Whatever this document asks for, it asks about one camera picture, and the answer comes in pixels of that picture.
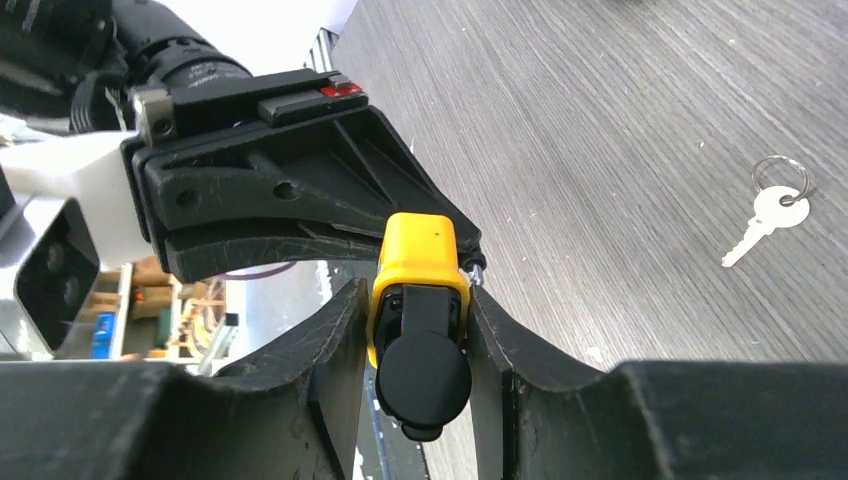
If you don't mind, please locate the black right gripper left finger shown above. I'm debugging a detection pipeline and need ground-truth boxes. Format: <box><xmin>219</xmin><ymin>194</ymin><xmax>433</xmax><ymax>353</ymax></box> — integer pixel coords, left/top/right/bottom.
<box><xmin>1</xmin><ymin>279</ymin><xmax>368</xmax><ymax>479</ymax></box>

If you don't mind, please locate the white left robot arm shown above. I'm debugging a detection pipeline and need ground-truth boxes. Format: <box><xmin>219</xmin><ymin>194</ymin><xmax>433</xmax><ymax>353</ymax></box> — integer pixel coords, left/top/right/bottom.
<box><xmin>1</xmin><ymin>1</ymin><xmax>486</xmax><ymax>282</ymax></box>

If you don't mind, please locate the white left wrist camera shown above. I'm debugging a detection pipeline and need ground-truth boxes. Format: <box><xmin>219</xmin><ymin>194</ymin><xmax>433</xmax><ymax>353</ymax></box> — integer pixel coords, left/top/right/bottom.
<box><xmin>1</xmin><ymin>132</ymin><xmax>152</xmax><ymax>360</ymax></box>

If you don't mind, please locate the yellow small padlock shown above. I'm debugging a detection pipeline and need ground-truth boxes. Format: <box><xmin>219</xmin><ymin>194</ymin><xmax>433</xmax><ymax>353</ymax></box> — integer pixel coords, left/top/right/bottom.
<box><xmin>366</xmin><ymin>212</ymin><xmax>472</xmax><ymax>442</ymax></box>

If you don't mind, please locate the small silver key with ring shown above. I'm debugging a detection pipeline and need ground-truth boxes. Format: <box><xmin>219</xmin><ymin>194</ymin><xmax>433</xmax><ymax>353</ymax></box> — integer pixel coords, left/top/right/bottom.
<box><xmin>721</xmin><ymin>155</ymin><xmax>811</xmax><ymax>268</ymax></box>

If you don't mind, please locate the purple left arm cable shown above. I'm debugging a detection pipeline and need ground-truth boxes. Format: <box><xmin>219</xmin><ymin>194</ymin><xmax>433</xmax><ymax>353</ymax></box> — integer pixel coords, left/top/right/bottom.
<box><xmin>225</xmin><ymin>261</ymin><xmax>299</xmax><ymax>282</ymax></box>

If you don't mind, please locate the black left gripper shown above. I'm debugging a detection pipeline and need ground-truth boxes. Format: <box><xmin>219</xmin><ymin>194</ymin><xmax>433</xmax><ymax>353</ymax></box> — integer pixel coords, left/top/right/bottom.
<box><xmin>126</xmin><ymin>69</ymin><xmax>481</xmax><ymax>283</ymax></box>

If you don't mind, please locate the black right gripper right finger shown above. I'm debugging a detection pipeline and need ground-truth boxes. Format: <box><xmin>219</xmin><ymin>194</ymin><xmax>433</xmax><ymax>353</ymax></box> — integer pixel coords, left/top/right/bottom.
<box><xmin>468</xmin><ymin>288</ymin><xmax>847</xmax><ymax>479</ymax></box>

